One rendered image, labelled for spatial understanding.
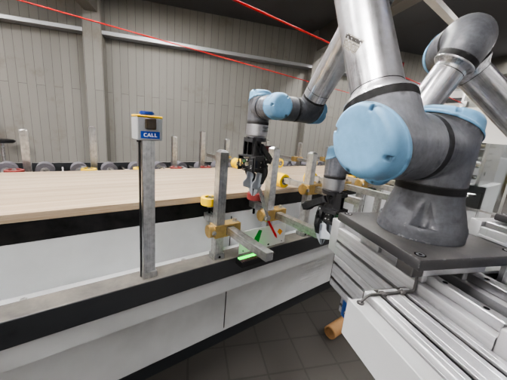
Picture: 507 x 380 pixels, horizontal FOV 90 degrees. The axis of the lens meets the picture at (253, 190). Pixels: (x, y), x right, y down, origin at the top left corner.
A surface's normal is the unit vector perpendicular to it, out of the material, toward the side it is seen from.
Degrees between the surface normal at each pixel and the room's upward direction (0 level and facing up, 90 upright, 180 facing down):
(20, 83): 90
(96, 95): 90
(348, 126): 97
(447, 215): 72
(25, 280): 90
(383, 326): 0
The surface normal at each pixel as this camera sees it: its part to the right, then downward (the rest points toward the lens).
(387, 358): -0.97, -0.03
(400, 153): 0.34, 0.40
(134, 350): 0.60, 0.23
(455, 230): 0.17, -0.07
